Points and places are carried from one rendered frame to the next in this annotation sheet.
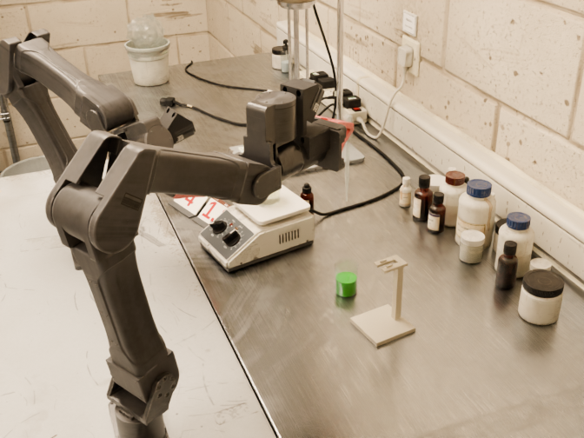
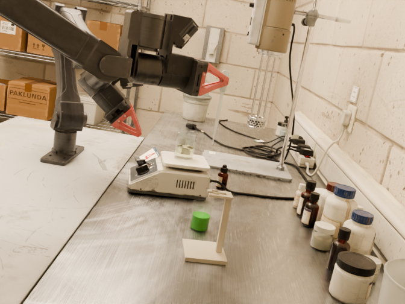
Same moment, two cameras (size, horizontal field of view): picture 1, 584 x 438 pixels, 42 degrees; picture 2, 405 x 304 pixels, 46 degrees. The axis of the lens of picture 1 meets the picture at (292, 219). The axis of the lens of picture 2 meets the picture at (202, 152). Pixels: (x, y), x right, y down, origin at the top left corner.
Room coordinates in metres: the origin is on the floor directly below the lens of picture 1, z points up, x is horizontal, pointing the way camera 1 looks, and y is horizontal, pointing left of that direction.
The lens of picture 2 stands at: (0.22, -0.40, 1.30)
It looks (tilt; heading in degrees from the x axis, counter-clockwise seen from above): 14 degrees down; 20
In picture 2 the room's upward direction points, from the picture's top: 10 degrees clockwise
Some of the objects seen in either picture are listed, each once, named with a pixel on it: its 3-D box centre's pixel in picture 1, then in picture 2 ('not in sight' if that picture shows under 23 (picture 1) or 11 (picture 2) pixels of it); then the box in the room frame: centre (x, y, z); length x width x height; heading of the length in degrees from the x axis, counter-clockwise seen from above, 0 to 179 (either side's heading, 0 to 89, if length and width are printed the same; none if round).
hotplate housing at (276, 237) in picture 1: (261, 226); (172, 175); (1.31, 0.06, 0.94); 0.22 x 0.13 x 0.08; 121
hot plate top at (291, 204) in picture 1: (270, 203); (184, 160); (1.32, 0.04, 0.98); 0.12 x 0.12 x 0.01; 31
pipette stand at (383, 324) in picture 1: (383, 295); (208, 222); (1.03, -0.15, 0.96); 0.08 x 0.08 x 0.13; 29
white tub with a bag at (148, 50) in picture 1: (148, 48); (196, 98); (2.34, 0.44, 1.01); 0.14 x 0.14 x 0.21
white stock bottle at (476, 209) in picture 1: (475, 213); (339, 214); (1.30, -0.36, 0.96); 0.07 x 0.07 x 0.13
